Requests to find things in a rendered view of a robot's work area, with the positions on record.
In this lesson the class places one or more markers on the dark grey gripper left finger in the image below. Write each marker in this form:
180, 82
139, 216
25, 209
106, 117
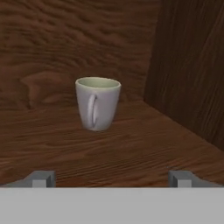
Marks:
40, 178

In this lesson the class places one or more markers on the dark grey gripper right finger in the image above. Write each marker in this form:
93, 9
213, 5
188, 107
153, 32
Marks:
182, 178

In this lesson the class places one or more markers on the dark wooden cabinet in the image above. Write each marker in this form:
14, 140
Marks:
73, 43

